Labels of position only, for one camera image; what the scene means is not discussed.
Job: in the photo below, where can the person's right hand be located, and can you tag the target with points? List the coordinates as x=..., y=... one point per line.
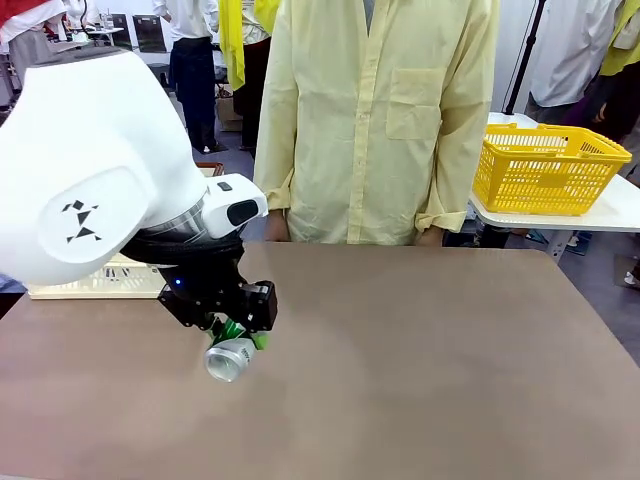
x=276, y=227

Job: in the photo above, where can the person's left hand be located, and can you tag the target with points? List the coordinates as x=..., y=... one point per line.
x=432, y=237

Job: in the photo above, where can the cream basket with brown rim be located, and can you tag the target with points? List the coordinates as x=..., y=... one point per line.
x=100, y=287

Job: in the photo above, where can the white side table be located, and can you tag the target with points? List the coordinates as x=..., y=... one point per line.
x=525, y=222

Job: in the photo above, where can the person with yellow scarf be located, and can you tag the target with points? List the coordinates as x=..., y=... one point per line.
x=232, y=50

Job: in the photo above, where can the small black wall poster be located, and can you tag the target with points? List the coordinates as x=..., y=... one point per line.
x=122, y=35

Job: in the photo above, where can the green drink can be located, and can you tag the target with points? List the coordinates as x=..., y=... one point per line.
x=230, y=357

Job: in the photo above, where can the yellow plastic basket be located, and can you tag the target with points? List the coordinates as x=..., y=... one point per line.
x=540, y=175

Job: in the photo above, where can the dark grey plastic stool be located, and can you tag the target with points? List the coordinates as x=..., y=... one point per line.
x=167, y=75

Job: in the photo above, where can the person in red white top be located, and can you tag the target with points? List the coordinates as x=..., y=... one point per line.
x=25, y=20

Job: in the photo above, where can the person's left forearm yellow sleeve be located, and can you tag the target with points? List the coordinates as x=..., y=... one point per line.
x=445, y=180

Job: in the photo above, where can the person in white shirt black trousers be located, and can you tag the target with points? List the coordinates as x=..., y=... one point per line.
x=80, y=12

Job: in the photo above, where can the person in yellow-green vest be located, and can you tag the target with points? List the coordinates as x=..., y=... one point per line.
x=622, y=50

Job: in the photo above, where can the person in yellow shirt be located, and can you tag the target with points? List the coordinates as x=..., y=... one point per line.
x=370, y=150

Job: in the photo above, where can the large black wall poster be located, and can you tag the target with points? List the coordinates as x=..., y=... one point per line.
x=150, y=35

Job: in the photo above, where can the brown cardboard box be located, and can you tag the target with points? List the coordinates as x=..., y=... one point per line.
x=227, y=115

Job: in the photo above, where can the person in navy apron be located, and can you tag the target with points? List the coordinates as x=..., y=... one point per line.
x=192, y=75

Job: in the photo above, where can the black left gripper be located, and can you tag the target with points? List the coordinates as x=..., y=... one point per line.
x=200, y=287

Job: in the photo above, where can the black tripod stand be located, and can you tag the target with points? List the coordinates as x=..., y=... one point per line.
x=525, y=55

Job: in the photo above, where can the person's right forearm yellow sleeve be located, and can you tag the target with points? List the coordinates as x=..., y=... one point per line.
x=275, y=170

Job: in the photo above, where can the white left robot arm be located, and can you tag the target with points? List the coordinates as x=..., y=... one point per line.
x=100, y=150

